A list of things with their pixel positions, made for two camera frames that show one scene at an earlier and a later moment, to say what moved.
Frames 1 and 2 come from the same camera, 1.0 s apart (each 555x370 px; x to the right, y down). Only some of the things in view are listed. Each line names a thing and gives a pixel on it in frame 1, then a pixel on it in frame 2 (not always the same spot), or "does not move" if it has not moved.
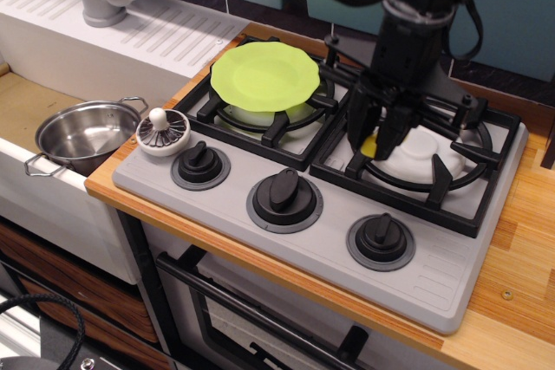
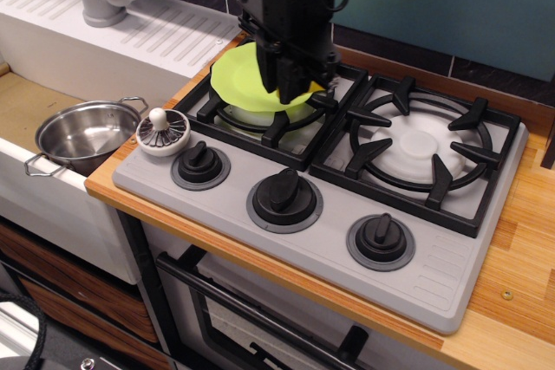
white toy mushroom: x=162 y=133 does not move
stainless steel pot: x=83 y=137 does not move
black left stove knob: x=200 y=168 does not move
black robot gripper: x=407 y=55 to x=296 y=11
